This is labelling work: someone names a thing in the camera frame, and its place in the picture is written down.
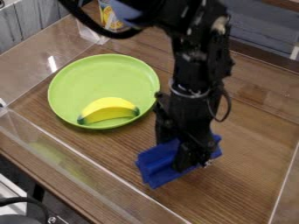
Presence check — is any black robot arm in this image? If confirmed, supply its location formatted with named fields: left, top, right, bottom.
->
left=59, top=0, right=234, bottom=172

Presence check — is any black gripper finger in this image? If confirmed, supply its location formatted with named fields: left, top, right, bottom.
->
left=155, top=112, right=177, bottom=144
left=172, top=138, right=215, bottom=172

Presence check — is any blue plastic block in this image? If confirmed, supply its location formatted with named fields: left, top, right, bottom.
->
left=135, top=133, right=224, bottom=190

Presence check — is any yellow printed can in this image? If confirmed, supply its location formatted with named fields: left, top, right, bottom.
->
left=97, top=0, right=127, bottom=32

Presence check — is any clear acrylic enclosure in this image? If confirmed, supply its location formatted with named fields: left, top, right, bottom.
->
left=0, top=17, right=299, bottom=224

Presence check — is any black cable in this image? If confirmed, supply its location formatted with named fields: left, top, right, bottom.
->
left=0, top=196, right=51, bottom=224

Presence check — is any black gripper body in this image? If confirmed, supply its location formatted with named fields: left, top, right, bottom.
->
left=153, top=84, right=227, bottom=153

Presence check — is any green plate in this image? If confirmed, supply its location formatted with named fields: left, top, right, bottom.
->
left=47, top=53, right=160, bottom=130

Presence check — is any yellow toy banana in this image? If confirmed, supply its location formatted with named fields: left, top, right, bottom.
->
left=77, top=97, right=140, bottom=125

